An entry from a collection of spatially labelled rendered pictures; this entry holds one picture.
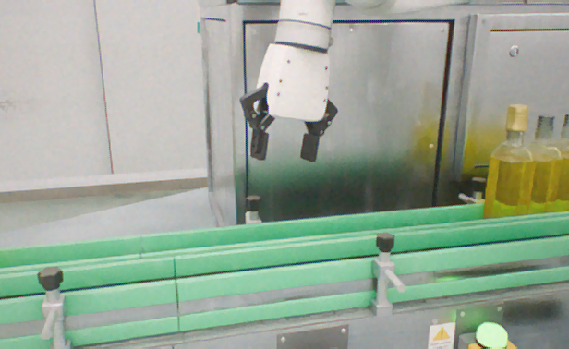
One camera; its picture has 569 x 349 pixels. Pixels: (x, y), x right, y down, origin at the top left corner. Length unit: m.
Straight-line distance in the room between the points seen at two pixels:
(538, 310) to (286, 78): 0.58
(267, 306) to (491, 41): 0.68
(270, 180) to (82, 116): 3.07
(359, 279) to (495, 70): 0.54
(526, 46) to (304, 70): 0.57
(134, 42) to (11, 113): 0.98
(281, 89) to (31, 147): 3.50
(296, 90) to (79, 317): 0.43
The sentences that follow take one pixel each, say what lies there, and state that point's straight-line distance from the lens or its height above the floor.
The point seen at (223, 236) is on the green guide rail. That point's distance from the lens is 0.91.
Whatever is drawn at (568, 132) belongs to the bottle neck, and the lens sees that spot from 1.09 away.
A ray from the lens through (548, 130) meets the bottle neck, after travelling 1.06.
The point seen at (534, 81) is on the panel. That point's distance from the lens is 1.20.
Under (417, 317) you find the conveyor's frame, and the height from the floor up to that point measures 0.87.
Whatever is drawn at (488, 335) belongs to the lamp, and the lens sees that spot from 0.89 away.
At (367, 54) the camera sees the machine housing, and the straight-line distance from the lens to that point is 1.04.
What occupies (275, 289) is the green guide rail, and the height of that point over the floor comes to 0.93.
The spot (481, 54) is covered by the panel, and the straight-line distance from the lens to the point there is 1.11.
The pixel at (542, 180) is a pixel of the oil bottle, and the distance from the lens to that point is 1.06.
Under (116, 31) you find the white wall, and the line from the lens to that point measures 3.92.
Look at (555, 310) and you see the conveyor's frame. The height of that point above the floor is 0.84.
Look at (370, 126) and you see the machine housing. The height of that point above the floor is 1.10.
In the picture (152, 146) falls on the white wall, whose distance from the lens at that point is 4.03.
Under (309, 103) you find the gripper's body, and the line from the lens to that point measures 0.74.
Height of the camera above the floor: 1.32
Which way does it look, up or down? 17 degrees down
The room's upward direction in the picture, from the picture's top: straight up
